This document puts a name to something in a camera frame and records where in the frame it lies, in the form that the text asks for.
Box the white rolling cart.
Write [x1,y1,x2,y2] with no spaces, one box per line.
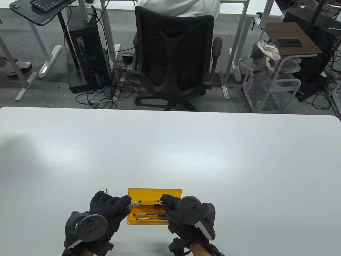
[241,57,301,114]

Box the black mesh office chair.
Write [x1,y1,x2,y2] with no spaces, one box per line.
[133,5,223,112]

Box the white desk with T-foot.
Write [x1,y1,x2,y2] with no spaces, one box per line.
[0,7,63,101]

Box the black computer tower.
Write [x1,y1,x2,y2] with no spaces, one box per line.
[68,20,112,87]

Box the black equipment case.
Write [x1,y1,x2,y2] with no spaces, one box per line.
[282,5,341,102]

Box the person's right hand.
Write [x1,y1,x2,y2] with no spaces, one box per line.
[160,194,215,255]

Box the person's right forearm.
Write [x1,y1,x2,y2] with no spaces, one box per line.
[190,240,207,256]

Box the black standing desk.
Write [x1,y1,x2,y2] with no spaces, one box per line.
[9,0,87,93]

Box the black keyboard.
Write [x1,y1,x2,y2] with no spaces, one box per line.
[30,0,68,13]

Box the tangle of floor cables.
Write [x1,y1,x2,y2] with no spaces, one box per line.
[75,80,148,110]

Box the yellow pen case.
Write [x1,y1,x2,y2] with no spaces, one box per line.
[127,188,182,226]

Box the grey left hand controller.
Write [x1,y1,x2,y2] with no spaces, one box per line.
[64,211,108,250]

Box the crumpled plastic bag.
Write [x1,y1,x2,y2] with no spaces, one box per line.
[250,39,301,78]

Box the black smartphone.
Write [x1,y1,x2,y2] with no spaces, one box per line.
[276,39,303,47]

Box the brown top side table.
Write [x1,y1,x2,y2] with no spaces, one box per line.
[265,22,323,80]

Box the person's left hand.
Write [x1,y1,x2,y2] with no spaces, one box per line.
[62,191,131,256]

